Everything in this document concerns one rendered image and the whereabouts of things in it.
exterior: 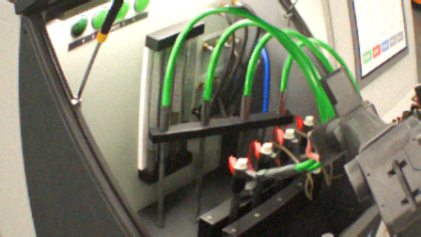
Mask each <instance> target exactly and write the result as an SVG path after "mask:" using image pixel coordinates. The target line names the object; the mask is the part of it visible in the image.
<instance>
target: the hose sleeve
mask: <svg viewBox="0 0 421 237"><path fill-rule="evenodd" d="M296 165H298V164H292V165H288V166H280V167H277V168H274V169H269V170H266V171H265V173H264V175H265V178H266V179H268V180H269V179H272V178H276V177H280V176H286V175H292V174H296V173H299V172H298V171H296V169H295V167H296Z"/></svg>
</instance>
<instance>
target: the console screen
mask: <svg viewBox="0 0 421 237"><path fill-rule="evenodd" d="M347 1H348V8H349V15H350V23H351V32H352V42H353V52H354V65H355V80H356V84H357V86H358V87H359V91H360V90H361V89H363V88H364V87H366V86H368V84H369V83H371V82H373V80H376V78H377V77H379V76H380V75H382V74H383V73H384V72H386V71H388V70H389V68H390V69H391V68H392V66H394V65H395V64H397V63H398V62H399V61H400V60H401V59H402V58H404V57H405V56H406V55H408V54H409V45H408V37H407V35H408V32H407V25H406V18H405V11H404V10H405V8H404V2H403V0H347Z"/></svg>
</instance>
